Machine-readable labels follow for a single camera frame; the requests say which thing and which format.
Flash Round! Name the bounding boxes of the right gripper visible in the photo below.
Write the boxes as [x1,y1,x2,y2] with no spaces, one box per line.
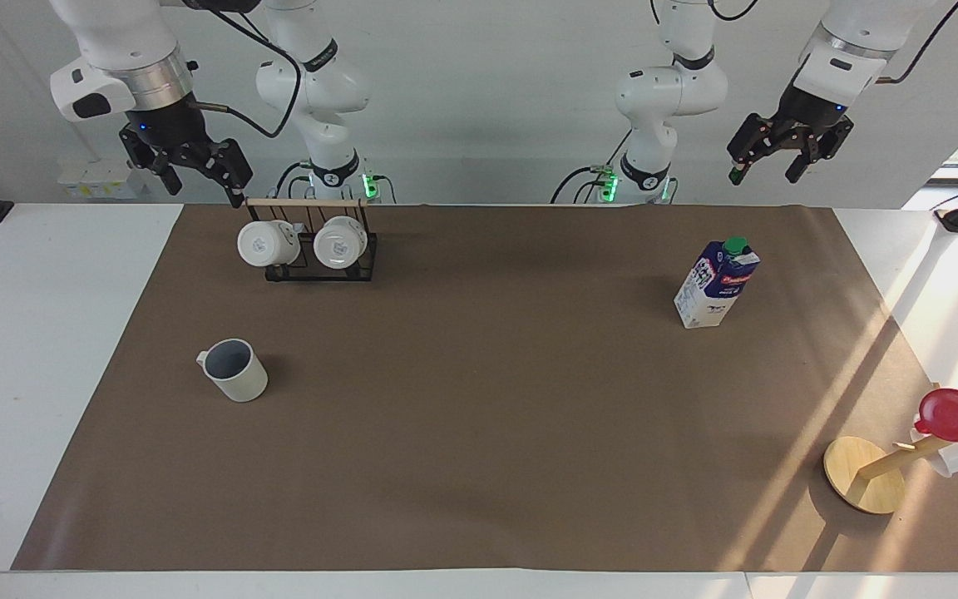
[119,92,254,210]

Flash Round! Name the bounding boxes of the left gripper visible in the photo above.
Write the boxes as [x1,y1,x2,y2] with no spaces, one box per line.
[726,82,856,186]

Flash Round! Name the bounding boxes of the white cup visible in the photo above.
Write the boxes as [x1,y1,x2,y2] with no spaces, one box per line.
[313,215,369,270]
[236,219,304,270]

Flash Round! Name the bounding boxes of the blue and white milk carton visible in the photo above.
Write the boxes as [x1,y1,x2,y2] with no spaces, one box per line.
[673,236,763,330]

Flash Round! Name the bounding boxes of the cream cup with grey inside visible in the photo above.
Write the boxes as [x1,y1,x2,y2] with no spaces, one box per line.
[195,338,269,404]

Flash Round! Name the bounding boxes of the wooden cup tree stand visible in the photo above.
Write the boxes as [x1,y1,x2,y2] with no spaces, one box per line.
[822,433,958,516]

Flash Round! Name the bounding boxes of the black cable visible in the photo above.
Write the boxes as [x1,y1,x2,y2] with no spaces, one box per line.
[182,0,304,140]
[274,161,314,202]
[876,0,958,86]
[709,0,760,23]
[550,165,615,205]

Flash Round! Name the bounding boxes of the black wire cup rack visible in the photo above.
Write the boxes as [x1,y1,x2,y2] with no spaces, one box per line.
[244,196,379,283]

